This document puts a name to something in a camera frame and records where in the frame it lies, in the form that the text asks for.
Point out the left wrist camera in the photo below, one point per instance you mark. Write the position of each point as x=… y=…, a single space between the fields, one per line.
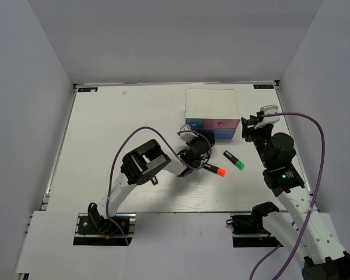
x=186 y=133

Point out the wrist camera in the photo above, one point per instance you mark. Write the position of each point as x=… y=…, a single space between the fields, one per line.
x=186 y=133
x=266 y=116

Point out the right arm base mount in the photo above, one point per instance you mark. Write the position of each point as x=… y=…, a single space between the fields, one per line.
x=245 y=233

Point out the green highlighter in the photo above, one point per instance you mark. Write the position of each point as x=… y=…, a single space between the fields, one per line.
x=234 y=160

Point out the pink highlighter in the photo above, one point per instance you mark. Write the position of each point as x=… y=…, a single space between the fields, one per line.
x=154 y=181

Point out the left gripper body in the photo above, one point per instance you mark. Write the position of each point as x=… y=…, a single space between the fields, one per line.
x=193 y=140

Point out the blue small drawer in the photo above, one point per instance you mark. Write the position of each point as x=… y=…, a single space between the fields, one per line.
x=195 y=123

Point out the pink drawer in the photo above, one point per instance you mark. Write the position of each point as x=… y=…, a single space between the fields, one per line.
x=224 y=124

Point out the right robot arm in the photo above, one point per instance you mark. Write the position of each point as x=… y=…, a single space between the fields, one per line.
x=309 y=240

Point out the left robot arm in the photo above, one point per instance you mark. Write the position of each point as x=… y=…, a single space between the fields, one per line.
x=141 y=165

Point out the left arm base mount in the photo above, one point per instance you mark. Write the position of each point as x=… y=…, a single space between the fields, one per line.
x=86 y=234

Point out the white drawer cabinet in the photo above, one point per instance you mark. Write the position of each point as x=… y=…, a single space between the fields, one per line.
x=211 y=104

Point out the orange highlighter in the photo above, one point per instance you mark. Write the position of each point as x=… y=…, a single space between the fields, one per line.
x=215 y=170

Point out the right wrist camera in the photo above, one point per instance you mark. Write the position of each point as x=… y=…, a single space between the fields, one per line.
x=266 y=116

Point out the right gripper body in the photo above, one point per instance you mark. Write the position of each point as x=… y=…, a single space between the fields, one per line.
x=261 y=136

